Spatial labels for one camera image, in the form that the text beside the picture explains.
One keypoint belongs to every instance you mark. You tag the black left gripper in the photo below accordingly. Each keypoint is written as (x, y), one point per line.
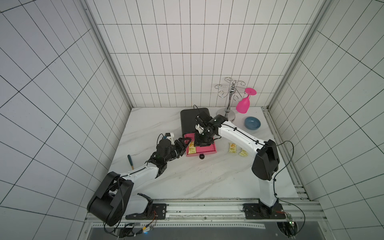
(182, 146)

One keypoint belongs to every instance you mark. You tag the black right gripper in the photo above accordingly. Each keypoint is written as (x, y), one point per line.
(205, 132)

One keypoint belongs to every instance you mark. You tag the pink top drawer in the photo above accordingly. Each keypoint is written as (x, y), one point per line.
(202, 151)

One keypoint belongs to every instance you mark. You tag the black drawer cabinet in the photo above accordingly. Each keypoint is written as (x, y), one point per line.
(188, 119)

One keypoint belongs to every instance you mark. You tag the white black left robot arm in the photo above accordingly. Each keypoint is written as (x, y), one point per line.
(113, 200)

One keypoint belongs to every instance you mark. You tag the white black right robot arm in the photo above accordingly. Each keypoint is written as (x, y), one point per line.
(265, 153)

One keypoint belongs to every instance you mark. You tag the pink wine glass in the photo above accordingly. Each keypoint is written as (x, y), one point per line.
(244, 105)

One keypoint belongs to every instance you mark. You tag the small blue bowl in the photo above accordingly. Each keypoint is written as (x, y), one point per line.
(252, 123)

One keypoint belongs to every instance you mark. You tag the chrome wine glass rack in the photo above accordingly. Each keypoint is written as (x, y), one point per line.
(229, 91)

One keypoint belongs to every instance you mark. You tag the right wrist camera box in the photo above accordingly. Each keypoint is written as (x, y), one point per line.
(199, 128)

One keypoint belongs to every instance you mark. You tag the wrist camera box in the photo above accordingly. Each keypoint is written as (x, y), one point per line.
(169, 136)
(199, 128)

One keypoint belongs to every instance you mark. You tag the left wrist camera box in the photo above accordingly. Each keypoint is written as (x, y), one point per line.
(169, 136)

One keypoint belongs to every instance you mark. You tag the gold spoon blue handle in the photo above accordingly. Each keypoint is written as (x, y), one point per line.
(130, 161)

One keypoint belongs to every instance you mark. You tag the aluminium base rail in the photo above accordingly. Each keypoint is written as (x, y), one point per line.
(224, 213)

